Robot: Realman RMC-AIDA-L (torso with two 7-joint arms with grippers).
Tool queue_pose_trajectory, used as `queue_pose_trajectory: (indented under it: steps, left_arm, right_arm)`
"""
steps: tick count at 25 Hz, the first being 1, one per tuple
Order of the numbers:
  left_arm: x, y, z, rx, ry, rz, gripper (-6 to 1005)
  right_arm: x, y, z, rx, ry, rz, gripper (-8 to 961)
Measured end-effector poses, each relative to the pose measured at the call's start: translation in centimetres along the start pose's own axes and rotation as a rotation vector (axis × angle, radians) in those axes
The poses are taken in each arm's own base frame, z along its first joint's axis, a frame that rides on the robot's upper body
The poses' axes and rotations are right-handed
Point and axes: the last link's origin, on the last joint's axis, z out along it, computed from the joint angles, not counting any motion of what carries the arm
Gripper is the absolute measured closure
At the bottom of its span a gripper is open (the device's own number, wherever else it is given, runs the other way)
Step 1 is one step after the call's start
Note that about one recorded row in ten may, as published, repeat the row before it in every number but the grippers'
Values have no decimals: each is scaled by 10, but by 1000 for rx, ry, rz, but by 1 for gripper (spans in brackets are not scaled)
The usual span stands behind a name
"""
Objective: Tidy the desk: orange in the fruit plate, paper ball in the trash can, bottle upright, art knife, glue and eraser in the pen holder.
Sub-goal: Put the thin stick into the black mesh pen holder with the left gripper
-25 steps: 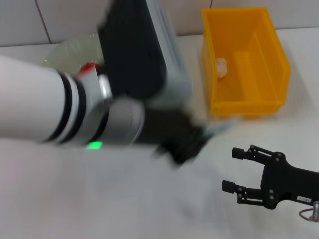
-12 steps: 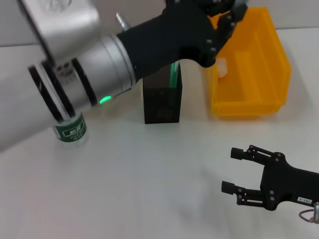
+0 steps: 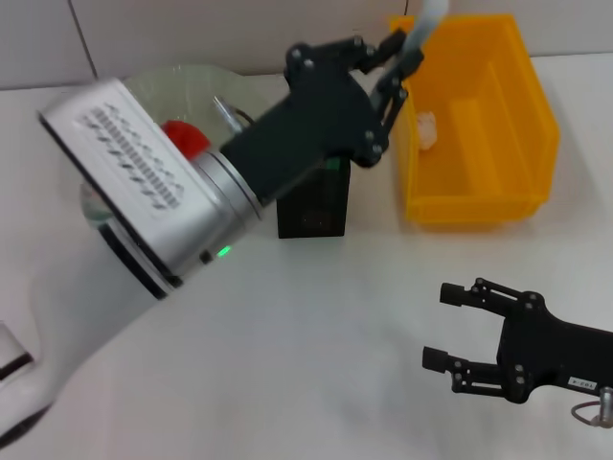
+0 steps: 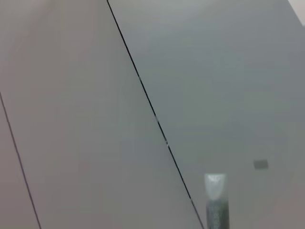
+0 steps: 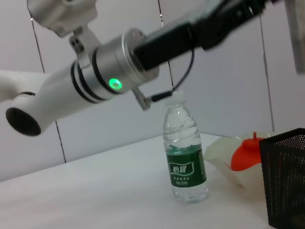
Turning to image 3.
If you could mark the red-orange fruit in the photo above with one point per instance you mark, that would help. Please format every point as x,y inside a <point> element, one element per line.
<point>184,136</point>

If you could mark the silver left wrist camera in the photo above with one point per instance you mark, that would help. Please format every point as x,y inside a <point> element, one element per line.
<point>134,167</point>

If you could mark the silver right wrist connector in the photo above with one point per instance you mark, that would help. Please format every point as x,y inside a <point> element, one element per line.
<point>606,407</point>

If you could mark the silver glitter marker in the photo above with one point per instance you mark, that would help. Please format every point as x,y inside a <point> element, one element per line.
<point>421,29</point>

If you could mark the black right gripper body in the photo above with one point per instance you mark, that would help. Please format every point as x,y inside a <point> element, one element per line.
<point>551,354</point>

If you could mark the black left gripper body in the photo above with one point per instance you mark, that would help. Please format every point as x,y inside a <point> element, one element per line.
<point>316,124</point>

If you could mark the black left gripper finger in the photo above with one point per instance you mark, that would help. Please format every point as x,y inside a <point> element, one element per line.
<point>395,96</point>
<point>390,48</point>

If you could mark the black mesh pen holder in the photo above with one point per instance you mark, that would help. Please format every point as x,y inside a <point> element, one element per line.
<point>311,211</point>

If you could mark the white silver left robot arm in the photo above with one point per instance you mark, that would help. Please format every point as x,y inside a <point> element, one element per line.
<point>96,311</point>

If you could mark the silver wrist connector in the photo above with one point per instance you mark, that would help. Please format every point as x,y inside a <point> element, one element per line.
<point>606,407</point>
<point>225,112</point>

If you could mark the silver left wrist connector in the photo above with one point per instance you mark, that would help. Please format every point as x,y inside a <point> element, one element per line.
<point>225,112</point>

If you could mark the yellow plastic bin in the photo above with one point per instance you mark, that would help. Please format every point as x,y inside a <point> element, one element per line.
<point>479,167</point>

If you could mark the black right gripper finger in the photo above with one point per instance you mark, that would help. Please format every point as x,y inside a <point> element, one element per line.
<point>435,358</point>
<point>452,293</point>

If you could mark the white paper ball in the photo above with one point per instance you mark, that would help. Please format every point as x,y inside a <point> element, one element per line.
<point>427,129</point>

